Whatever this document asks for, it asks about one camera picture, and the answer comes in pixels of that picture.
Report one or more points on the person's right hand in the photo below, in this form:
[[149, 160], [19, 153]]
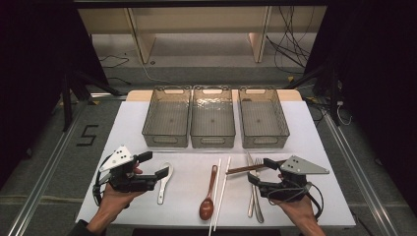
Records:
[[296, 209]]

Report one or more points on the aluminium floor rail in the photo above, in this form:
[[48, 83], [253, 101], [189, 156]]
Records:
[[42, 183], [360, 183]]

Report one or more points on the black curtain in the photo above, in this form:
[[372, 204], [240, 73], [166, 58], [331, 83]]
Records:
[[32, 82], [377, 82]]

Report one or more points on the black metal stand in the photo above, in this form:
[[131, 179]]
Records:
[[67, 108], [333, 98]]

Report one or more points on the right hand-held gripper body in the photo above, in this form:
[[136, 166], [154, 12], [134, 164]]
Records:
[[295, 183]]

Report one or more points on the brown wooden chopstick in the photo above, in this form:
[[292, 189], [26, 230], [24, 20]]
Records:
[[244, 170], [249, 167]]

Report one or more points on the metal fork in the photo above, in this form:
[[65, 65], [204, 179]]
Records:
[[251, 209]]

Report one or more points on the light wooden desk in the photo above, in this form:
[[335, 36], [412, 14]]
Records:
[[196, 19]]

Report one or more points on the white chopstick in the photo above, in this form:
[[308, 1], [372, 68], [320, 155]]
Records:
[[221, 196], [216, 183]]

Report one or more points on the black crossbar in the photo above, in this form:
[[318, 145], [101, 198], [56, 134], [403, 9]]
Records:
[[196, 3]]

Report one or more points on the brown wooden spoon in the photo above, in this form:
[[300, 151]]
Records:
[[206, 209]]

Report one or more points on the white table cover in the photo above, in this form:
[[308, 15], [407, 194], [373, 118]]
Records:
[[137, 209]]

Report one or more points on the person's left hand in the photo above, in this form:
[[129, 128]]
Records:
[[114, 200]]

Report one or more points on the metal table knife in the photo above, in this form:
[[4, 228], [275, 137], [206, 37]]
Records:
[[260, 216]]

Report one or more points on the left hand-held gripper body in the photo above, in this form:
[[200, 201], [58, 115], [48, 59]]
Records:
[[117, 158]]

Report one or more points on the white ceramic spoon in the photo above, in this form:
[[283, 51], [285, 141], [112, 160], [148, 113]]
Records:
[[161, 193]]

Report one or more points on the smoky transparent plastic bin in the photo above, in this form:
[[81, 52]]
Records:
[[262, 121], [167, 121], [213, 121]]

